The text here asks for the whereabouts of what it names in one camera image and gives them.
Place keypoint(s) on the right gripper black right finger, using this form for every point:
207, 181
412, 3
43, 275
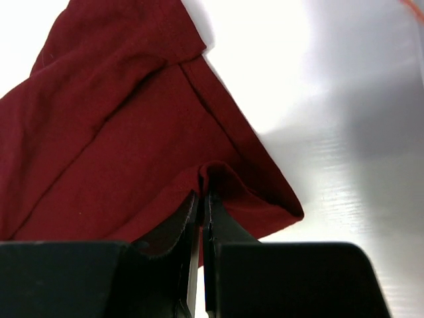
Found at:
247, 278

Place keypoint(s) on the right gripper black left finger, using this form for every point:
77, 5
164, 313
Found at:
155, 276

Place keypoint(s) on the maroon t shirt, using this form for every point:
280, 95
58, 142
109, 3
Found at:
119, 122

